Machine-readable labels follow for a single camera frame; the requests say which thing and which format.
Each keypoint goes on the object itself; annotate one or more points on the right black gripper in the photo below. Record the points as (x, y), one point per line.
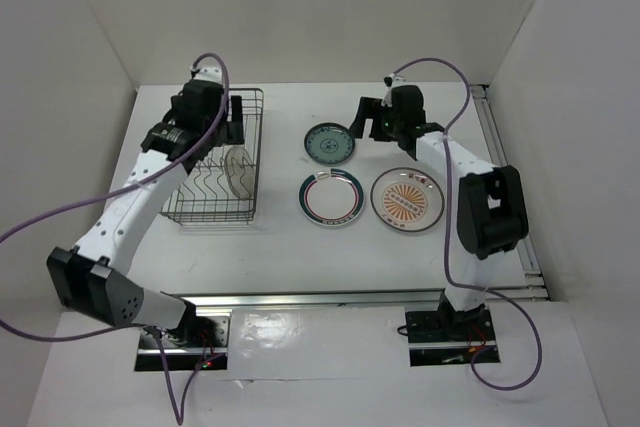
(367, 106)

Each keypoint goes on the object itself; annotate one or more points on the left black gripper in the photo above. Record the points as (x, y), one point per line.
(231, 131)

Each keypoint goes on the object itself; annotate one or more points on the blue patterned plate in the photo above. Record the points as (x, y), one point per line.
(329, 143)

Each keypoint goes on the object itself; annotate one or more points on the clear glass plate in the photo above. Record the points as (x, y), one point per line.
(240, 172)

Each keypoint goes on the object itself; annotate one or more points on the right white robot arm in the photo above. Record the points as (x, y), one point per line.
(485, 213)

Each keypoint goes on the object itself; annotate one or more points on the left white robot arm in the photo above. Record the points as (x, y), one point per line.
(92, 277)

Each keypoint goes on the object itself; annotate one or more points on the orange sunburst plate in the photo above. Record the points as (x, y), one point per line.
(407, 200)

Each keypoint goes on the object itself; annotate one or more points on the green red rimmed plate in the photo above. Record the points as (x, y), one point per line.
(332, 198)

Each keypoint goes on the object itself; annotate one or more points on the grey wire dish rack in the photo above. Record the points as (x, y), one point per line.
(205, 197)

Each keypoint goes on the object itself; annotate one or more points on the aluminium frame rail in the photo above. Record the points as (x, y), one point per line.
(281, 251)

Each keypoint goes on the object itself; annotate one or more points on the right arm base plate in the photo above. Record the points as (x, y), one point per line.
(431, 344)

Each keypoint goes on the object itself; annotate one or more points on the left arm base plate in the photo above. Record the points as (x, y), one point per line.
(182, 356)

